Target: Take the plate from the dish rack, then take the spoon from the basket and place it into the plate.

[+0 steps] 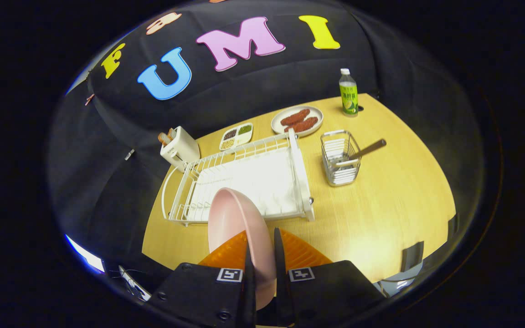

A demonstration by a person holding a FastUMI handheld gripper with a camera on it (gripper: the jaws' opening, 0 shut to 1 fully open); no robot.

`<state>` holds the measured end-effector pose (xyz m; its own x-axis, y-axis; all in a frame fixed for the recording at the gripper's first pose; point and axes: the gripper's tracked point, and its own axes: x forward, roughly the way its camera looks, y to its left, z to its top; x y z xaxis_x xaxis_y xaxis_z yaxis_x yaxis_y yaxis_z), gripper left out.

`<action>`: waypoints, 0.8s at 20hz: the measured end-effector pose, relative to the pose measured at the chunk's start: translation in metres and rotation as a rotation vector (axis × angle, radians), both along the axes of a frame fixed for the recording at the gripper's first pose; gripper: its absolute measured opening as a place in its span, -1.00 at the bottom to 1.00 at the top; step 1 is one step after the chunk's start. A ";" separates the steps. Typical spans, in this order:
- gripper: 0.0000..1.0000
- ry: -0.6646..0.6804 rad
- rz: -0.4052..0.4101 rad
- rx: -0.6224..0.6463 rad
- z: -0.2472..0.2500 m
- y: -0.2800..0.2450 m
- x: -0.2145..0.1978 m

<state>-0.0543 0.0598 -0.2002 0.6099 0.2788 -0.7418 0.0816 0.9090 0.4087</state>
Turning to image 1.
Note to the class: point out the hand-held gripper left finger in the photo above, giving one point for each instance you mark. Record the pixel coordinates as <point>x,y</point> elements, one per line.
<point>217,296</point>

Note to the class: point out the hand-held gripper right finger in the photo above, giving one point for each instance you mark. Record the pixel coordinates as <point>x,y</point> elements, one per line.
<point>317,296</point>

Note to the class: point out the pink plate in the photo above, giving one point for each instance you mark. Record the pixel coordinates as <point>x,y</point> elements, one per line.
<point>235,218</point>

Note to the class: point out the white dish rack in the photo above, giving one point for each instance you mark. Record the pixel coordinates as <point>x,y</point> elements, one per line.
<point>267,182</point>

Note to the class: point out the white sectioned dish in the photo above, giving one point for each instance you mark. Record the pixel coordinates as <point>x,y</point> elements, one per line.
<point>235,136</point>

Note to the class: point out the beige plate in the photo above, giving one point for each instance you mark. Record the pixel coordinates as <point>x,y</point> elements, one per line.
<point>275,123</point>

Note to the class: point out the white toaster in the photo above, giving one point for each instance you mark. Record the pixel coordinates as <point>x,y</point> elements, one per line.
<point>185,148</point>

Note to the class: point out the white clip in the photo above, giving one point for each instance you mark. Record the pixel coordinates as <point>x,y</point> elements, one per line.
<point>129,155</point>

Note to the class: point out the brown toast slice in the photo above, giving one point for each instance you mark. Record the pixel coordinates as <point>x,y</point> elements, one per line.
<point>172,134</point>
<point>164,138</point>

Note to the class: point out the red-brown meat piece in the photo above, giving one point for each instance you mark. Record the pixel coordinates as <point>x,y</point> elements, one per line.
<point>295,117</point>
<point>301,124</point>

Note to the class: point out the clear bottle with green label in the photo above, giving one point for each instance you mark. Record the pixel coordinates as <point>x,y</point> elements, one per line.
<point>348,98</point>

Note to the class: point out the black backdrop cloth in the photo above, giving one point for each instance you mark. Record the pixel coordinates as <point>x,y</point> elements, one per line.
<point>244,91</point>

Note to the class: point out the red clip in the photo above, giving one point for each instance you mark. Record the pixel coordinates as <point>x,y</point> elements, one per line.
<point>90,99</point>

